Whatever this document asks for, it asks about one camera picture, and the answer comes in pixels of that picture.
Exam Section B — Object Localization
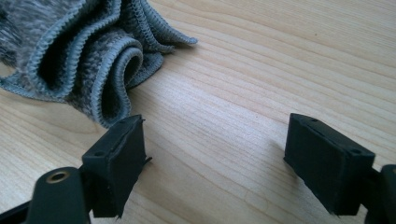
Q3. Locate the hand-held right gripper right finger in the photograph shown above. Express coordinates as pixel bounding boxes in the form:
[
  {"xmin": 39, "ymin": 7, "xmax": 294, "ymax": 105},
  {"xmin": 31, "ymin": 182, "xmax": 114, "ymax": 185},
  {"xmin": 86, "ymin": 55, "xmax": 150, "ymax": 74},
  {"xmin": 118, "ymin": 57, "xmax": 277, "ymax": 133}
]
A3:
[{"xmin": 283, "ymin": 112, "xmax": 376, "ymax": 217}]

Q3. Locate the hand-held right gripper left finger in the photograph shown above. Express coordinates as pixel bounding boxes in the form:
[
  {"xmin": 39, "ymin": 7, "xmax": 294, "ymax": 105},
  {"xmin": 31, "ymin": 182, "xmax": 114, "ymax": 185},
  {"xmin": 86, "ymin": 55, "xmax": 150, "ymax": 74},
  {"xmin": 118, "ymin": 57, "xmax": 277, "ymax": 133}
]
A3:
[{"xmin": 81, "ymin": 114, "xmax": 153, "ymax": 218}]

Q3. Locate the grey fluffy cloth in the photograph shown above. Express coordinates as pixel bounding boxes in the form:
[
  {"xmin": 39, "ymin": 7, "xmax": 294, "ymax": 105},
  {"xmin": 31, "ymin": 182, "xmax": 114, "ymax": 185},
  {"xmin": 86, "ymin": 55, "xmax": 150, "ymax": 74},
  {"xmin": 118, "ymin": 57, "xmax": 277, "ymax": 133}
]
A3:
[{"xmin": 0, "ymin": 0, "xmax": 199, "ymax": 129}]

